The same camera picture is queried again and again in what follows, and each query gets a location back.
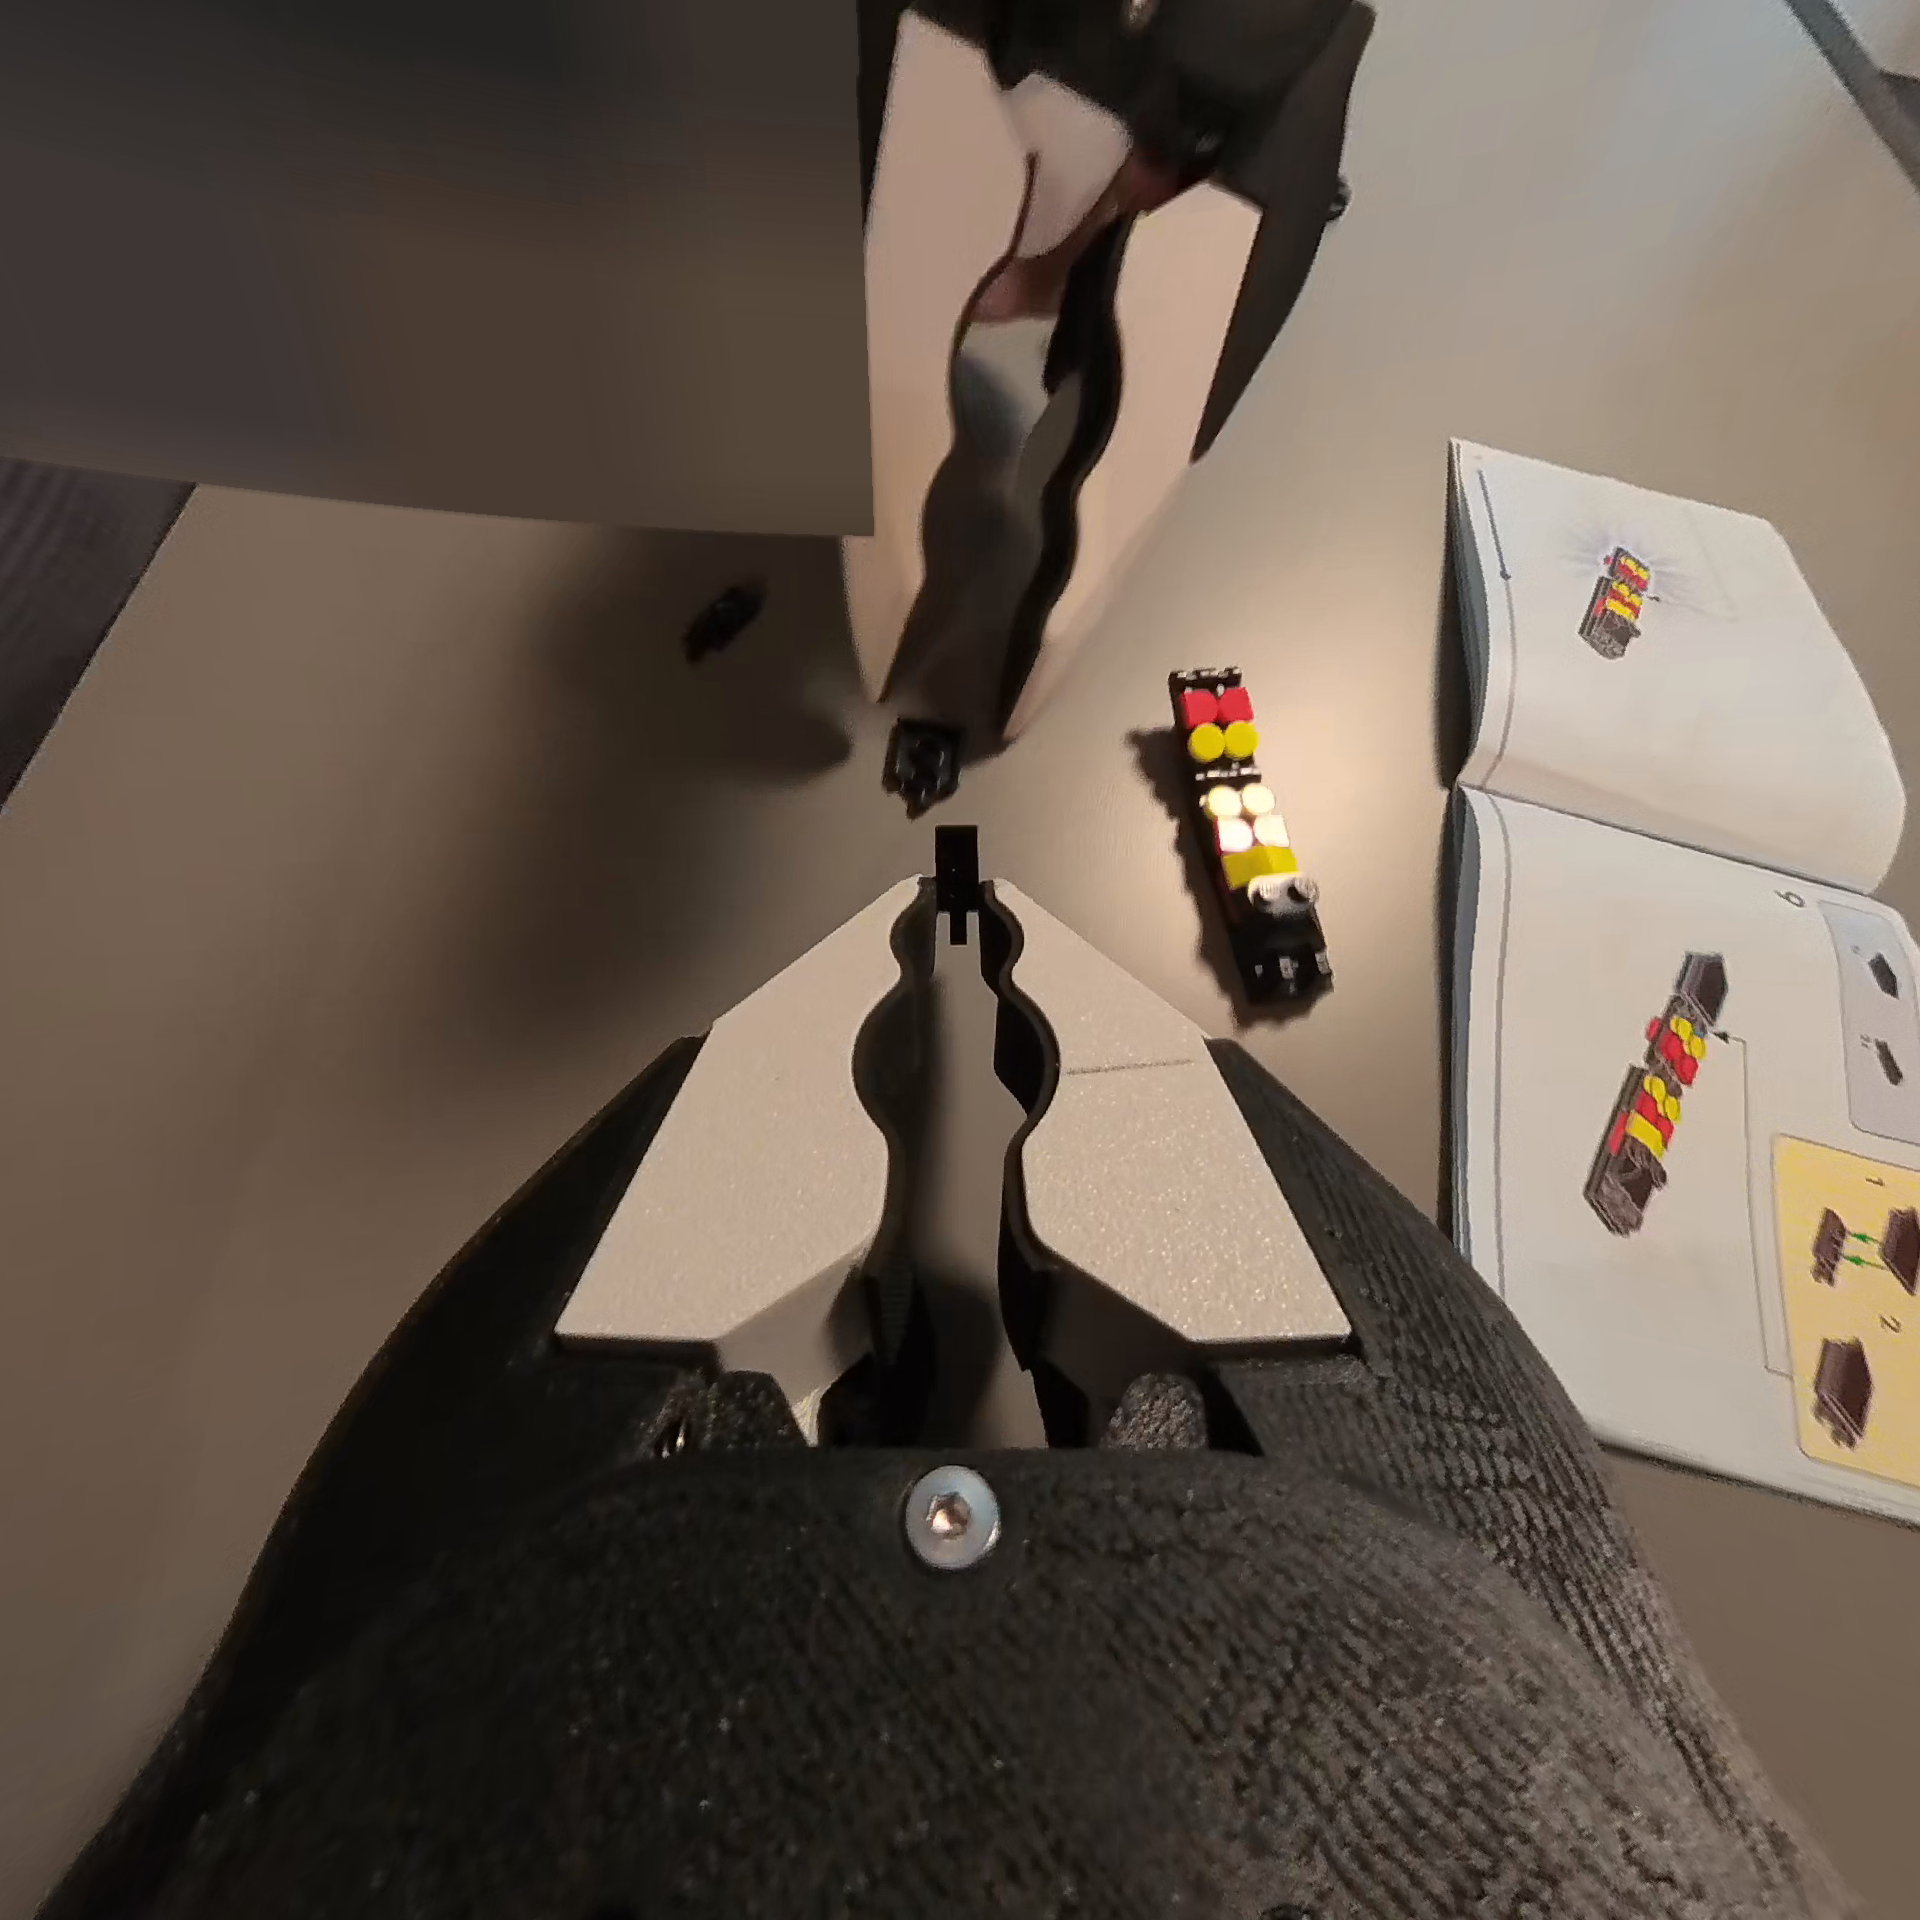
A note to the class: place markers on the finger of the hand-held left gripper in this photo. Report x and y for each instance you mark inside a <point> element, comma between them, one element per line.
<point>1170,360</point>
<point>909,301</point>

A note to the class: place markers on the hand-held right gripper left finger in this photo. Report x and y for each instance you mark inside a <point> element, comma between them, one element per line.
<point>720,1185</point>

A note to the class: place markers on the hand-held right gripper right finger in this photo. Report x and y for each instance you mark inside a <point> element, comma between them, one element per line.
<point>1184,1185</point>

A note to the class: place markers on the small black lego piece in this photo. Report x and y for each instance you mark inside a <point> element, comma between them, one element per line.
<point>726,619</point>
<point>924,756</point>
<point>954,878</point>

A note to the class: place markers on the lego instruction booklet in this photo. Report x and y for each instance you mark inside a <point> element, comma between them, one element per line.
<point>1680,931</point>

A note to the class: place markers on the black red yellow lego assembly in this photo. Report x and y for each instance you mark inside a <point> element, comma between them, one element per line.
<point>1245,842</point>

